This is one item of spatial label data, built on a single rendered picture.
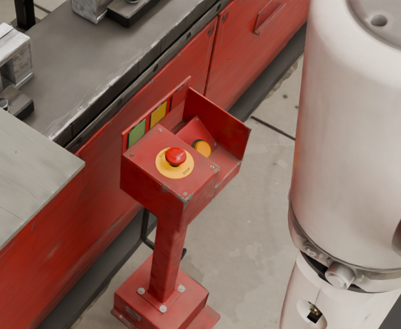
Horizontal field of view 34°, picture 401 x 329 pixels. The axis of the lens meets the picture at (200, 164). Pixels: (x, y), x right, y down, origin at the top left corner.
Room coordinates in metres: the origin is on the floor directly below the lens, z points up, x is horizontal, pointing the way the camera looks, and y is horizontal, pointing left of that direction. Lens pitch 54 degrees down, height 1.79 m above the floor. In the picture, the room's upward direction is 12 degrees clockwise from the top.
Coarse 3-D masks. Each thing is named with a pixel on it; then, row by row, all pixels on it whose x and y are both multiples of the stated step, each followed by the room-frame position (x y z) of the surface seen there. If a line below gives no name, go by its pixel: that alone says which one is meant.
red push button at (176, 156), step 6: (168, 150) 0.73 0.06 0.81; (174, 150) 0.73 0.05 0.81; (180, 150) 0.74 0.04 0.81; (168, 156) 0.72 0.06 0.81; (174, 156) 0.72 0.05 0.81; (180, 156) 0.72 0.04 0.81; (186, 156) 0.73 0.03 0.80; (168, 162) 0.71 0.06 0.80; (174, 162) 0.71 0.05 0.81; (180, 162) 0.71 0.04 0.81
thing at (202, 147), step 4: (196, 144) 0.81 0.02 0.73; (200, 144) 0.82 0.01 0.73; (204, 144) 0.82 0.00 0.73; (208, 144) 0.83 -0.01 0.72; (196, 148) 0.81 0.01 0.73; (200, 148) 0.81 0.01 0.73; (204, 148) 0.81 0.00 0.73; (208, 148) 0.82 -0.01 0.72; (200, 152) 0.80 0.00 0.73; (204, 152) 0.81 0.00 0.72; (208, 152) 0.81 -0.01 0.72; (208, 156) 0.81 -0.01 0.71
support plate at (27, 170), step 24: (0, 120) 0.58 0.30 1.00; (0, 144) 0.54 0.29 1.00; (24, 144) 0.54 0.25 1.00; (48, 144) 0.55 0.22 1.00; (0, 168) 0.50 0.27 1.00; (24, 168) 0.50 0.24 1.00; (48, 168) 0.51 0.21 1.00; (72, 168) 0.52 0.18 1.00; (0, 192) 0.46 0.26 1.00; (24, 192) 0.47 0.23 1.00; (48, 192) 0.47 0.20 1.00; (0, 216) 0.42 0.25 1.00; (24, 216) 0.43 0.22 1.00; (0, 240) 0.39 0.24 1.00
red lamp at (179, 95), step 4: (184, 88) 0.87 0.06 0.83; (176, 92) 0.85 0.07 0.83; (180, 92) 0.86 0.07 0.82; (184, 92) 0.88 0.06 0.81; (172, 96) 0.84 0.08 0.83; (176, 96) 0.85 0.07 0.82; (180, 96) 0.87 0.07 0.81; (184, 96) 0.88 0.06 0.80; (172, 100) 0.84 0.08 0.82; (176, 100) 0.85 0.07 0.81; (180, 100) 0.87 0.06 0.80; (172, 104) 0.84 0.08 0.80; (176, 104) 0.86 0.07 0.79; (172, 108) 0.85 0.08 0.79
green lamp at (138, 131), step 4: (144, 120) 0.77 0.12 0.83; (140, 124) 0.76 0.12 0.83; (144, 124) 0.77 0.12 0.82; (136, 128) 0.75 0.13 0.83; (140, 128) 0.76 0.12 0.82; (144, 128) 0.77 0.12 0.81; (132, 132) 0.74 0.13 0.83; (136, 132) 0.75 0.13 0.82; (140, 132) 0.76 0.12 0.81; (132, 136) 0.74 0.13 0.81; (136, 136) 0.75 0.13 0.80; (140, 136) 0.76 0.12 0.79; (132, 140) 0.74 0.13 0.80; (136, 140) 0.75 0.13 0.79; (132, 144) 0.74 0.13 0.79
